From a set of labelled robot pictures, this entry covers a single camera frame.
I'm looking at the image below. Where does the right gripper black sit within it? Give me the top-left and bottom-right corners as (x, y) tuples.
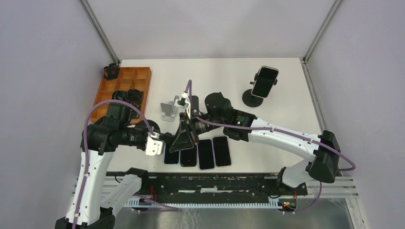
(170, 111), (225, 151)

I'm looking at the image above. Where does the black phone dark case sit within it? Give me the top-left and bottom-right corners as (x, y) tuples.
(180, 148), (197, 167)

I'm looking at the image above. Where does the phone with light blue case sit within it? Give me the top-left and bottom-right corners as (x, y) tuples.
(163, 148), (180, 165)

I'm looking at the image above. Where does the phone with white case centre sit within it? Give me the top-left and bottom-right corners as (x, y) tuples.
(197, 139), (215, 170)

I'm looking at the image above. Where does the phone with white case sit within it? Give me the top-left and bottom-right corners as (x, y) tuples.
(251, 66), (279, 98)
(197, 139), (215, 170)

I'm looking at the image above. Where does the silver folding phone stand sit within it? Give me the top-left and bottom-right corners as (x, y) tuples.
(160, 101), (177, 122)

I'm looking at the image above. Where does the phone stand brown round base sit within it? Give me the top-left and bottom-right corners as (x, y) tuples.
(190, 95), (200, 116)

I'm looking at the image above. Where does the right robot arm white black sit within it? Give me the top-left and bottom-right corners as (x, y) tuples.
(169, 92), (341, 195)

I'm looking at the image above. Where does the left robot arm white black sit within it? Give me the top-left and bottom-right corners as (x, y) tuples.
(55, 100), (164, 229)

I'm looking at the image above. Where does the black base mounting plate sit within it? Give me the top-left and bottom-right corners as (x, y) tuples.
(136, 172), (308, 204)

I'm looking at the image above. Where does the black round object in tray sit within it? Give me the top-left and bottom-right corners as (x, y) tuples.
(126, 89), (143, 104)

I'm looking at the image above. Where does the wooden compartment tray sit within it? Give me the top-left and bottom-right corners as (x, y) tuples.
(94, 67), (152, 114)

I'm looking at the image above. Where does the small black orange clamp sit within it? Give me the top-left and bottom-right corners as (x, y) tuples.
(103, 63), (120, 81)

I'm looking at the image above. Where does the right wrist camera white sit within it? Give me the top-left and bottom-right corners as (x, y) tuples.
(173, 92), (192, 118)

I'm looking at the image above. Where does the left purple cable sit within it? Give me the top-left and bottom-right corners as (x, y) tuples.
(71, 99), (178, 229)

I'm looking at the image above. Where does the white slotted cable duct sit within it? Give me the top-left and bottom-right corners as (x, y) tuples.
(124, 197), (282, 210)

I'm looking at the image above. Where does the aluminium frame rail left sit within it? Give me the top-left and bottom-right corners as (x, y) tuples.
(79, 0), (120, 65)

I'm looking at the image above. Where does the aluminium frame rail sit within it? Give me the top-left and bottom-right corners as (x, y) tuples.
(79, 0), (120, 65)
(302, 0), (343, 63)

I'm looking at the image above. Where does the aluminium frame rail right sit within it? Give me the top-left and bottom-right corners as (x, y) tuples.
(302, 0), (343, 63)

